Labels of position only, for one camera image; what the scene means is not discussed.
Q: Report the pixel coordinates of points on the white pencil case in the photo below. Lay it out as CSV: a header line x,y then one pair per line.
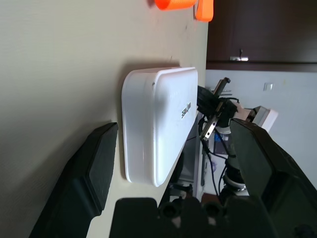
x,y
158,124

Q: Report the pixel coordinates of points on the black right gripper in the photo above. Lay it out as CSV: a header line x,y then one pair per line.
x,y
223,111

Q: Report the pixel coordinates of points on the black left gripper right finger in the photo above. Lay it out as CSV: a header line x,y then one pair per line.
x,y
272,178

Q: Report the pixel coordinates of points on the white wall socket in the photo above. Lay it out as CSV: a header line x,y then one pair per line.
x,y
268,86

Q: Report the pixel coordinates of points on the dark brown wall cabinet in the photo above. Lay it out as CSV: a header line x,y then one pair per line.
x,y
267,29

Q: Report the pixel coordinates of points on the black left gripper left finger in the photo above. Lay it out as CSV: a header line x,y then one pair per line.
x,y
81,178

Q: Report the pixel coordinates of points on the orange and teal backpack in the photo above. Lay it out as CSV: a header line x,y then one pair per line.
x,y
173,3

